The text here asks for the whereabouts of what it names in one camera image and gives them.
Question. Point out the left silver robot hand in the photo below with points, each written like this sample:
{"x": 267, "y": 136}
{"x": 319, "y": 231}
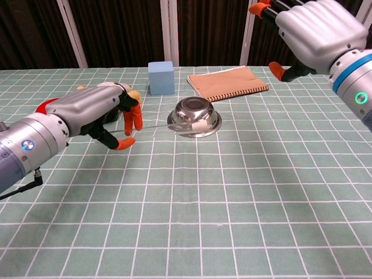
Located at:
{"x": 87, "y": 107}

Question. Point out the green checkered tablecloth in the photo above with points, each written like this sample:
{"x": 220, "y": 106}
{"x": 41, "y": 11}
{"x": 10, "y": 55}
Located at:
{"x": 186, "y": 209}

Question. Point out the black white plush toy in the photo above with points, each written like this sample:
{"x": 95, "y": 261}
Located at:
{"x": 135, "y": 96}

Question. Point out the red plastic disc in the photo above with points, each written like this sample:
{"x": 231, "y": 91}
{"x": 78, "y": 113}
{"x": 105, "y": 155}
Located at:
{"x": 43, "y": 107}

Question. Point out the clear glass tube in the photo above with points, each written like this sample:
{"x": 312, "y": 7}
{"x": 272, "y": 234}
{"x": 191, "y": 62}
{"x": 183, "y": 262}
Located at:
{"x": 180, "y": 127}

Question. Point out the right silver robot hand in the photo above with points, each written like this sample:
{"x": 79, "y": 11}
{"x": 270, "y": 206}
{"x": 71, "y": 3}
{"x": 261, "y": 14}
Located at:
{"x": 316, "y": 32}

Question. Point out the upturned steel bowl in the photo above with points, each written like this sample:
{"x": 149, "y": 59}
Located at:
{"x": 194, "y": 112}

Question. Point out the dark curtain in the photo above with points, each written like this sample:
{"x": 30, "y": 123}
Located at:
{"x": 122, "y": 29}

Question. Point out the white rubber stopper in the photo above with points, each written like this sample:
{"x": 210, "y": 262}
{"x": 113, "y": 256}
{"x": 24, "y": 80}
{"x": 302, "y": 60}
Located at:
{"x": 201, "y": 125}

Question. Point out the blue foam cube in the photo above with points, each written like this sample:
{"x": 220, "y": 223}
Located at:
{"x": 161, "y": 80}

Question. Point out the brown spiral notebook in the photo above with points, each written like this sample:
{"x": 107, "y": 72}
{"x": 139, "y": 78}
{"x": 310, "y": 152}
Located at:
{"x": 226, "y": 82}

